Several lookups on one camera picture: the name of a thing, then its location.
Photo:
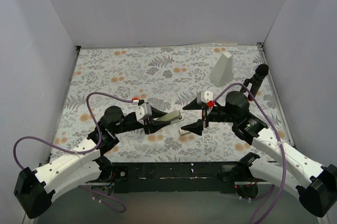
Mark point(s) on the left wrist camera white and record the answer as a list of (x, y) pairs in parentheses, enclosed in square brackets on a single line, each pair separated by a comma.
[(143, 112)]

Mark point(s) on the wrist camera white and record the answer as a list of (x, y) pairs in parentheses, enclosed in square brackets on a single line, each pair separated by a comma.
[(203, 97), (143, 112)]

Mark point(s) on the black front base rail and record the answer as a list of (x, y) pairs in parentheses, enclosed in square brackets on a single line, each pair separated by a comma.
[(222, 177)]

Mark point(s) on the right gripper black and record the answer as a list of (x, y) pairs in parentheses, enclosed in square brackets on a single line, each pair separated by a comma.
[(204, 116)]

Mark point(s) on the beige stapler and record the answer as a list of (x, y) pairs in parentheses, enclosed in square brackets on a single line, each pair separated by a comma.
[(172, 117)]

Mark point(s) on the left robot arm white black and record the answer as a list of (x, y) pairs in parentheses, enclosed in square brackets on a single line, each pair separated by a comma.
[(36, 189)]

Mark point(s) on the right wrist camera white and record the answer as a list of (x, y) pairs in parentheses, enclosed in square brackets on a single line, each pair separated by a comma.
[(203, 97)]

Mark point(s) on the white wedge-shaped block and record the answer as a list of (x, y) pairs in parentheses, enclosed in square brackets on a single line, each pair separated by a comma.
[(223, 71)]

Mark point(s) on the black microphone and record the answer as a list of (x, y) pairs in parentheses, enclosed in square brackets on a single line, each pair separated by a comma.
[(256, 81)]

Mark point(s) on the floral table mat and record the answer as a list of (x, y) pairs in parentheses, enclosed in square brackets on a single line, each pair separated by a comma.
[(167, 78)]

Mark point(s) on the black microphone stand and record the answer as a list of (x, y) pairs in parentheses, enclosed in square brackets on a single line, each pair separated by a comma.
[(246, 84)]

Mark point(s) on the white staple box sleeve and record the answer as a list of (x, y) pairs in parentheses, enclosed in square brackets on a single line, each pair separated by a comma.
[(184, 132)]

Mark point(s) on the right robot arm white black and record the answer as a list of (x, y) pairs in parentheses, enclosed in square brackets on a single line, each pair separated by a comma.
[(311, 182)]

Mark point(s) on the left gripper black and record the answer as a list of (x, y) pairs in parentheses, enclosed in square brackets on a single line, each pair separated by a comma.
[(147, 123)]

